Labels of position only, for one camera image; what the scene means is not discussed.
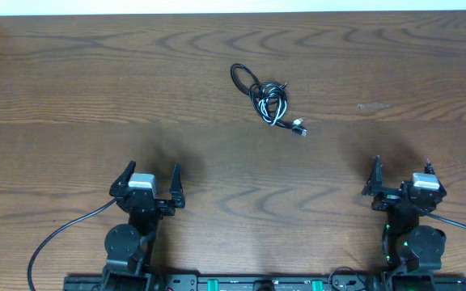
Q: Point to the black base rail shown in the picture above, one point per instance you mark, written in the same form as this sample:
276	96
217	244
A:
189	282

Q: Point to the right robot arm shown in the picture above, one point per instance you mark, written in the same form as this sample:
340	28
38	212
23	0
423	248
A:
413	251

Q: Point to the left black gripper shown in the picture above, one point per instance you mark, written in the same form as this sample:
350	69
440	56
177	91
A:
148	201

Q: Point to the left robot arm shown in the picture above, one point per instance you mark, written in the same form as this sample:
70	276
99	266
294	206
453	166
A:
129	246

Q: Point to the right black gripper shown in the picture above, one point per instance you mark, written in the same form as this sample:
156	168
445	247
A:
387	197

